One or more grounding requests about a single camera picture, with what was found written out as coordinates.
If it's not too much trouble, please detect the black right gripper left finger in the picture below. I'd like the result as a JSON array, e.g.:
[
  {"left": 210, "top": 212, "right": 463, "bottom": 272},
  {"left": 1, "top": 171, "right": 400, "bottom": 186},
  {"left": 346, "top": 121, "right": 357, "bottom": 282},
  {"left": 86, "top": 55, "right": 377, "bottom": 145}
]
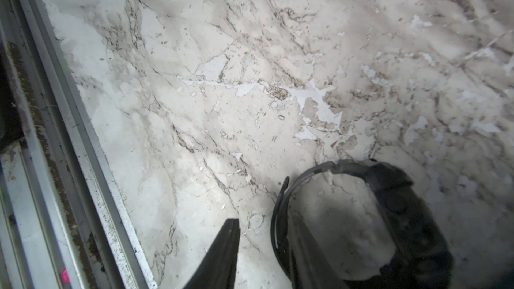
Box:
[{"left": 185, "top": 219, "right": 240, "bottom": 289}]

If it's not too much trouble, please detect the black digital watch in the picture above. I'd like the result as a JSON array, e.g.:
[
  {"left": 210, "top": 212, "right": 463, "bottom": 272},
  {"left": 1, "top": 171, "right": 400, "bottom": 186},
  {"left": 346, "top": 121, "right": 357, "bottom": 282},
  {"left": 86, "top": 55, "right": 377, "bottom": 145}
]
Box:
[{"left": 270, "top": 159, "right": 454, "bottom": 288}]

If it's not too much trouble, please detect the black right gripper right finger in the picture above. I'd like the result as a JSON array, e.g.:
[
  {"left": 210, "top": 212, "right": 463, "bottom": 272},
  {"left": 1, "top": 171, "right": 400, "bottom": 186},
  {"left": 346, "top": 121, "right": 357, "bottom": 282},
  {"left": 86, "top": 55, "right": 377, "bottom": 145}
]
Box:
[{"left": 287, "top": 215, "right": 349, "bottom": 288}]

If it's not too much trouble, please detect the aluminium front rail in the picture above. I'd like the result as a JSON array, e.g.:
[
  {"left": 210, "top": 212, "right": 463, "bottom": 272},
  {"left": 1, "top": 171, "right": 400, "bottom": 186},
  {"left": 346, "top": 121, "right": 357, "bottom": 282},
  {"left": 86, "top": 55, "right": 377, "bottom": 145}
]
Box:
[{"left": 1, "top": 0, "right": 157, "bottom": 288}]

